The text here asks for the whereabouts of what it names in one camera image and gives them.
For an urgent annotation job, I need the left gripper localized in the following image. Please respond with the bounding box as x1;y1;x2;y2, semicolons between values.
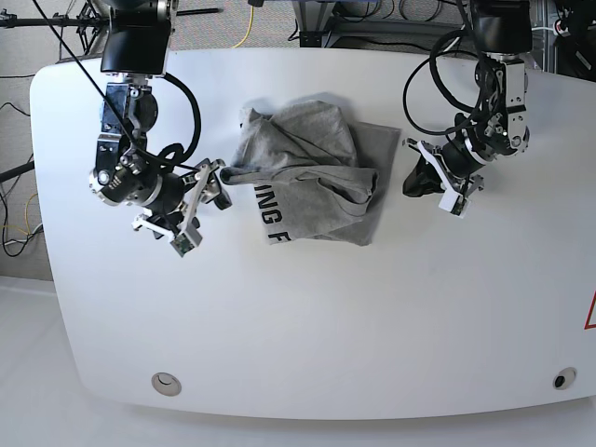
402;137;487;199

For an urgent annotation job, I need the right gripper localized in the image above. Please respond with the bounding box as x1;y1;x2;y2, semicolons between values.
131;158;232;242

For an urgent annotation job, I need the grey T-shirt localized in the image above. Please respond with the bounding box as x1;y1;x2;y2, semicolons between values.
221;101;401;247

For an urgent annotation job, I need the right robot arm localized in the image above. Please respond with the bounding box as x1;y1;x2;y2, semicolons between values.
89;1;231;255

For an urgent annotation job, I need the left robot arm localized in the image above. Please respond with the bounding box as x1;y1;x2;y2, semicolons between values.
402;1;533;216

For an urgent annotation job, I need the table grommet hole left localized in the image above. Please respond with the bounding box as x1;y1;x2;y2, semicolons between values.
151;372;182;397

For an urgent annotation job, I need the table grommet hole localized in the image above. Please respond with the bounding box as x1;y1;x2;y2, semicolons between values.
151;372;182;397
552;367;577;390

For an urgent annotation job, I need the black tripod stand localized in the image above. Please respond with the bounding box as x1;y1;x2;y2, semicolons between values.
1;1;221;75

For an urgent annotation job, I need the red warning triangle sticker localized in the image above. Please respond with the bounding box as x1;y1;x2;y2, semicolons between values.
584;293;596;330

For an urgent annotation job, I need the table grommet hole right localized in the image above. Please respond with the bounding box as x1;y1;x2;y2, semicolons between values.
552;367;577;390

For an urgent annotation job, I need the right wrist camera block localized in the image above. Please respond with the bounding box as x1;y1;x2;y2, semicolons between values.
170;227;202;257

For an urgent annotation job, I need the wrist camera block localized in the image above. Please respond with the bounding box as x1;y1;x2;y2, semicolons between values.
170;227;202;257
439;190;470;219

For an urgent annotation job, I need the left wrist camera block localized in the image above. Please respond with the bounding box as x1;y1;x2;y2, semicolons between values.
439;190;470;219

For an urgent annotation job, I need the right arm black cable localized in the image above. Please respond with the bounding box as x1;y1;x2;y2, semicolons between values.
139;72;204;176

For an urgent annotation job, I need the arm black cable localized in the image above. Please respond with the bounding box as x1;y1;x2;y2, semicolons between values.
402;0;485;136
139;72;204;176

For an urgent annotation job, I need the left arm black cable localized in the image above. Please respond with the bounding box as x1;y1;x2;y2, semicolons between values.
402;0;485;136

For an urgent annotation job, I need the white cable at top right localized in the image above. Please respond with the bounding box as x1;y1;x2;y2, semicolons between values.
437;20;476;58

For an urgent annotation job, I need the yellow cable at left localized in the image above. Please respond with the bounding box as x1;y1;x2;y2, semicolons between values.
2;190;42;238

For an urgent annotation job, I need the yellow cable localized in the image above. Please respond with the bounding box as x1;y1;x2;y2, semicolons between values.
2;190;42;238
232;0;256;49

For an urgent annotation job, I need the black metal frame base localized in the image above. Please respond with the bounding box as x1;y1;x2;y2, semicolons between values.
291;1;457;47

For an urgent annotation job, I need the black floor cable left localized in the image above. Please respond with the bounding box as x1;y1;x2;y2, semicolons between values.
0;101;38;257

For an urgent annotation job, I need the aluminium frame post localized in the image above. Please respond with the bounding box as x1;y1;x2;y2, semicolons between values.
530;0;559;74

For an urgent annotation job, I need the yellow cable at top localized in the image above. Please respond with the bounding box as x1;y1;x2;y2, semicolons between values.
232;0;256;49

